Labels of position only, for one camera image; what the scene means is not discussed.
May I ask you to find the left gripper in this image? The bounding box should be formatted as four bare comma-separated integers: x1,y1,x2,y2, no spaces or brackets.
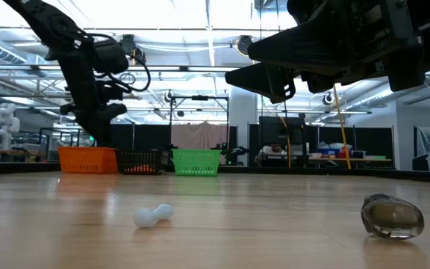
60,102,128,148

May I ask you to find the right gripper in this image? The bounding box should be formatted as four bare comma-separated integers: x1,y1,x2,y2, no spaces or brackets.
247,0,429,94

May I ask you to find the orange plastic spider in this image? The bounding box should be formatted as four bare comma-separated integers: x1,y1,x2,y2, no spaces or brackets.
127,165,153,174

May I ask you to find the dark translucent plastic skull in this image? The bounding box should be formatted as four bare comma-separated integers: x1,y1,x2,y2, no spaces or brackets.
360,193,426,241

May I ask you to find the orange plastic basket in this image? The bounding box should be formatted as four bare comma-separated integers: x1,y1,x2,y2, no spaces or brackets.
57,146,119,174

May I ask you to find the black plastic basket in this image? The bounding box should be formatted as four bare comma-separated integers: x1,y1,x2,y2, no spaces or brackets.
114,149,164,176

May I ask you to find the person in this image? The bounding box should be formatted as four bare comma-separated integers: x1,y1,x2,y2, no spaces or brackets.
254,143,289,167

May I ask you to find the beige curtain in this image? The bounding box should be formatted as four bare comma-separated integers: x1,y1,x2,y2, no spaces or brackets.
170,121,229,150

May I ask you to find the white plastic bone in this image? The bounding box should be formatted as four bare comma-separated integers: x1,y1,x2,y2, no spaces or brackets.
132,203,175,229

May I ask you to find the blue tub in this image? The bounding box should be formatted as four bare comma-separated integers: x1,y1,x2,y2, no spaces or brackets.
317,147,341,157

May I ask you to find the green plastic basket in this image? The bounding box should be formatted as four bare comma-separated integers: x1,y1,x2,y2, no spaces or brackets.
171,149,222,177

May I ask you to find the wooden background table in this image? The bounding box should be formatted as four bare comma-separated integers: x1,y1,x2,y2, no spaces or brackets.
308,156,393,169

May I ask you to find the glass enclosure rack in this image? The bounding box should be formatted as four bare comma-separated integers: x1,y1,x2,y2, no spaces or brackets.
39,126,97,162

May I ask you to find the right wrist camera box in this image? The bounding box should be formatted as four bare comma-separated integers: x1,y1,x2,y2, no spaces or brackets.
287,0,350,25

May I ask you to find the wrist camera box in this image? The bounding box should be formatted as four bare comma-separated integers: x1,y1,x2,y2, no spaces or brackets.
96,80,125,102
287,0,350,25

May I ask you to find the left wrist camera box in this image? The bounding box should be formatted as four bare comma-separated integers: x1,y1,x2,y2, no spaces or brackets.
96,80,125,102

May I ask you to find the yellow hanging cable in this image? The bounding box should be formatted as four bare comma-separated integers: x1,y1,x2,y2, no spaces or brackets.
278,115,293,169
332,84,352,170

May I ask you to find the black hanging cable loop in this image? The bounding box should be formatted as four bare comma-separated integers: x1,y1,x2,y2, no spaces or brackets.
119,72,137,87

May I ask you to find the black metal gantry frame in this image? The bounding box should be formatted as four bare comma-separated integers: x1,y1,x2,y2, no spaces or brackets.
168,94,231,165

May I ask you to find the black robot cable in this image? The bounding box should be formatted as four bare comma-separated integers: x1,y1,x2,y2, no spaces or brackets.
87,32,152,93

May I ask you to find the black aluminium table frame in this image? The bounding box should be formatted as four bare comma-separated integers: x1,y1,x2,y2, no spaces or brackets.
0,160,430,185

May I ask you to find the black partition wall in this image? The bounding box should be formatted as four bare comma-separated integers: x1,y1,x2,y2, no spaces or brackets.
248,125,395,167

